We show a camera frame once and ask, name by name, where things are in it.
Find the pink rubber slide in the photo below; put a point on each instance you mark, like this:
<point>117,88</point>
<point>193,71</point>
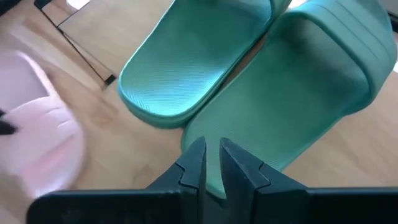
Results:
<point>40,140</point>

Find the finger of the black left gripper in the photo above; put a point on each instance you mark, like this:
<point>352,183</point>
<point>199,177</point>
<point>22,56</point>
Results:
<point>7,129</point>

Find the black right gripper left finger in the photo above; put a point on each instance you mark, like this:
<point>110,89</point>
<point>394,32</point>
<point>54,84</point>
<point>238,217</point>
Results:
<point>174,205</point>

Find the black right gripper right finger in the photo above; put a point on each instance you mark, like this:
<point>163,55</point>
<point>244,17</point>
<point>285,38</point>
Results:
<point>280,205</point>

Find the green rubber slide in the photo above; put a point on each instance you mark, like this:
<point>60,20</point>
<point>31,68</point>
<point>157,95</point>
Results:
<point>192,62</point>
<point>295,102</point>

